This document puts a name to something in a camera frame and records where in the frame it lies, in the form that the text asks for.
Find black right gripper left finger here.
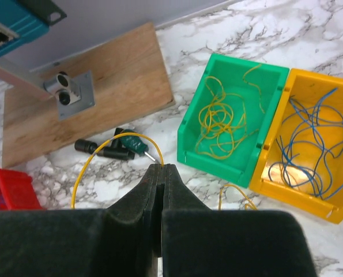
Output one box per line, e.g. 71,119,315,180
0,164,163,276

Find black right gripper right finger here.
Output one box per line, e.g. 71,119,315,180
161,164,316,276

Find yellow wire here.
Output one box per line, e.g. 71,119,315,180
70,132,258,211

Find red plastic bin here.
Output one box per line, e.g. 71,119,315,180
0,168,43,211

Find blue wires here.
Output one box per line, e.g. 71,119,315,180
267,88,343,200

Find small black cylinder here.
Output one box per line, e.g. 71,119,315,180
74,139,98,154

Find green plastic bin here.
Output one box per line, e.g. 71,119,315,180
177,53,289,188

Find yellow plastic bin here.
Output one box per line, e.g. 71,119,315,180
250,69,343,224

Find wooden board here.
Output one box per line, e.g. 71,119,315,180
2,23,174,168

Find black cylindrical tool handle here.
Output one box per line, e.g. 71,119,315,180
97,138,135,160

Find green handled screwdriver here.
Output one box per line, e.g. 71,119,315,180
120,135,159,163

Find grey metal bracket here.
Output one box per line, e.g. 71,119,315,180
0,58,96,121

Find blue network switch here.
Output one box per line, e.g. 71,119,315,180
0,0,67,57

